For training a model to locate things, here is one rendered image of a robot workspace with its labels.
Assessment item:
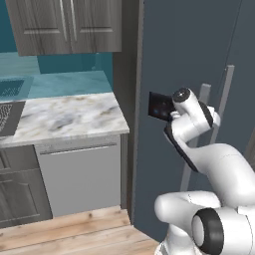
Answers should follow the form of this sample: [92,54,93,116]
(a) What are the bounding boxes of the grey wood drawer front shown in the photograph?
[0,144,40,172]

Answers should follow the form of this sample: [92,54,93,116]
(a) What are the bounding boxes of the grey wood wall cupboard door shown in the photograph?
[4,0,73,57]
[68,0,123,54]

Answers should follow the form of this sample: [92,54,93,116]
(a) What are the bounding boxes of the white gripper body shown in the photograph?
[168,110,183,124]

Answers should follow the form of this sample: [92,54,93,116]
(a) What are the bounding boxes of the grey dishwasher handle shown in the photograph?
[39,142,119,156]

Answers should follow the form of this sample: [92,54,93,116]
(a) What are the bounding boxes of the dark blue freezer door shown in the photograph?
[132,0,244,244]

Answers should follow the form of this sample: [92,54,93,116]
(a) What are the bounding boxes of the grey fridge door handle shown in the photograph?
[208,65,235,145]

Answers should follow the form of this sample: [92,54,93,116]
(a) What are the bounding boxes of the light grey dishwasher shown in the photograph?
[34,133,123,218]

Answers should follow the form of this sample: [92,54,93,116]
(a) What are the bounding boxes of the grey wood fridge housing panel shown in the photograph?
[112,0,144,225]

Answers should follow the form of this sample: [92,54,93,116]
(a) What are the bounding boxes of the dark blue fridge door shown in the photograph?
[195,0,255,195]

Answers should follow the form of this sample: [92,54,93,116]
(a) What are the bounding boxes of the dark grey sink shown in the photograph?
[0,100,27,137]

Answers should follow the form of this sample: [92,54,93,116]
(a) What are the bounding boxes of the grey wood base cupboard door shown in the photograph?
[0,167,54,229]

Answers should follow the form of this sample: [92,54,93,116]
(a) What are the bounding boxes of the grey wall cupboard handle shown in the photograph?
[69,0,79,43]
[59,0,69,43]

